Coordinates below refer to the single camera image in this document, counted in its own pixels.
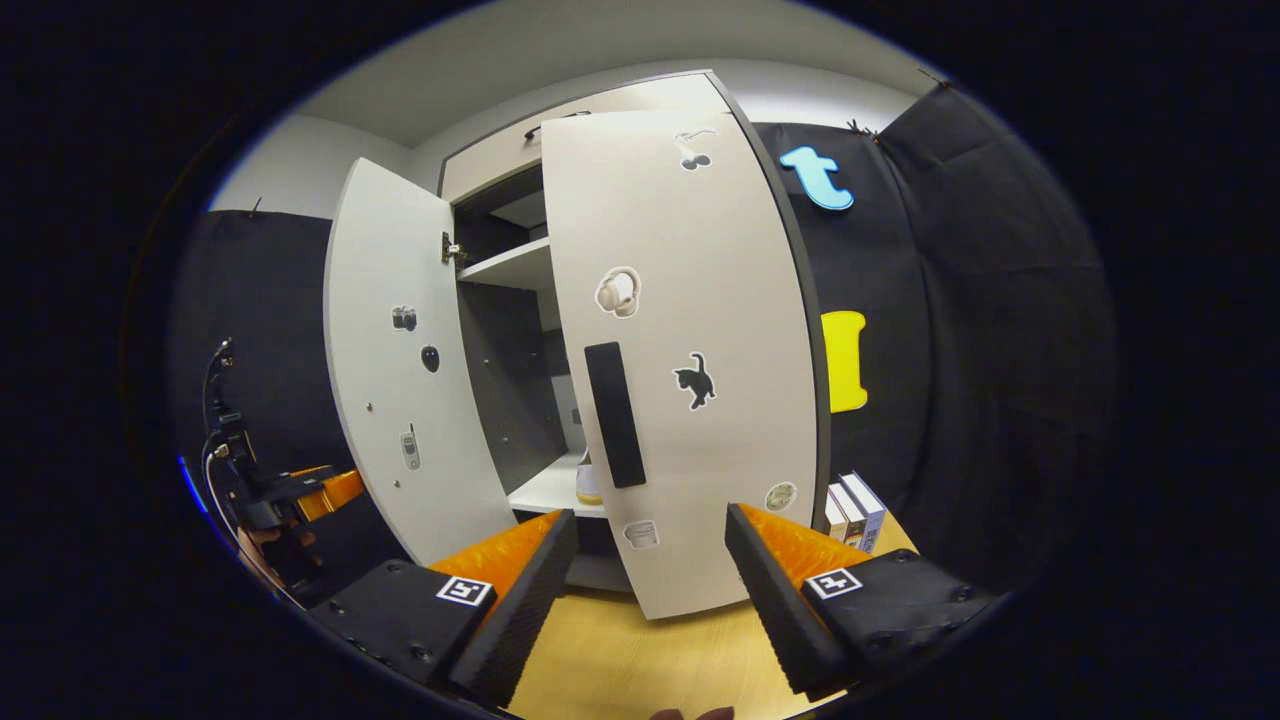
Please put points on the white shoe cabinet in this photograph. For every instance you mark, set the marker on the white shoe cabinet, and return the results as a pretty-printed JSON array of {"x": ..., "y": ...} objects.
[{"x": 520, "y": 380}]

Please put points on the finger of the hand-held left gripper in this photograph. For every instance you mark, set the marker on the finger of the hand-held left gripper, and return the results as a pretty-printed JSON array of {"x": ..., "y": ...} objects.
[
  {"x": 312, "y": 471},
  {"x": 335, "y": 495}
]

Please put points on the white canvas shoe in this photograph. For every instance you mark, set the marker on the white canvas shoe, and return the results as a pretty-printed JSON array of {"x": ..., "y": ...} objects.
[{"x": 589, "y": 485}]

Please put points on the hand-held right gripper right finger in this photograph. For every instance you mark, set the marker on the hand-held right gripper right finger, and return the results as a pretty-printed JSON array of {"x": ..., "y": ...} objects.
[{"x": 780, "y": 610}]

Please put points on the white cabinet door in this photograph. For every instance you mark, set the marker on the white cabinet door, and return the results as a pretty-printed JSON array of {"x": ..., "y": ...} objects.
[
  {"x": 700, "y": 300},
  {"x": 410, "y": 400}
]

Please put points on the black cloth clip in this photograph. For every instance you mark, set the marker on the black cloth clip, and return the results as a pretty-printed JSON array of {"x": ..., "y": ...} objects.
[
  {"x": 863, "y": 128},
  {"x": 933, "y": 78},
  {"x": 254, "y": 207}
]

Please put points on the white cabinet shelf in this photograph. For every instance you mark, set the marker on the white cabinet shelf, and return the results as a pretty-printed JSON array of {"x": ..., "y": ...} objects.
[
  {"x": 515, "y": 265},
  {"x": 550, "y": 490}
]

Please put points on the metal door hinge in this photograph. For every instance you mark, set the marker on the metal door hinge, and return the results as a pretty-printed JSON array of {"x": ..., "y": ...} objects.
[{"x": 452, "y": 248}]

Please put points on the black backdrop cloth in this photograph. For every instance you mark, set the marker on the black backdrop cloth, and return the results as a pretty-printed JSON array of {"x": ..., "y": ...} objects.
[{"x": 980, "y": 350}]

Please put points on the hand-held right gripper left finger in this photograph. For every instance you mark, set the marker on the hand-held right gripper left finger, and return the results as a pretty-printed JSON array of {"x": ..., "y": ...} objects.
[{"x": 515, "y": 610}]

